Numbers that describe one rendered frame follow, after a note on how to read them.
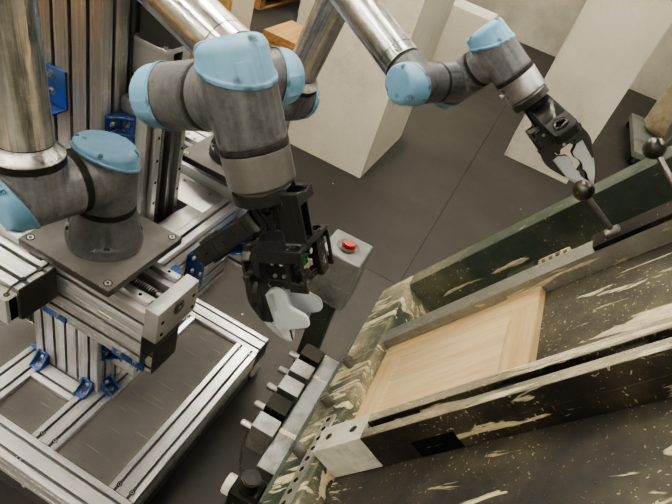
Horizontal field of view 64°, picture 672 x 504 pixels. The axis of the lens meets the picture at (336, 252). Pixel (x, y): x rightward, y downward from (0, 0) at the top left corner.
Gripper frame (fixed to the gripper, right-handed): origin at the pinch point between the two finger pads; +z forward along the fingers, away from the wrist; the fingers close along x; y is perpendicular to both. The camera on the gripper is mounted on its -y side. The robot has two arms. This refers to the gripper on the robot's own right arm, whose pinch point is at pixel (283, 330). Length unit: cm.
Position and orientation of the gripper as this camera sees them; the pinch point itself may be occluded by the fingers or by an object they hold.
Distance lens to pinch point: 70.1
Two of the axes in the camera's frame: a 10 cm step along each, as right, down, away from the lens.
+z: 1.6, 8.7, 4.6
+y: 9.0, 0.7, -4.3
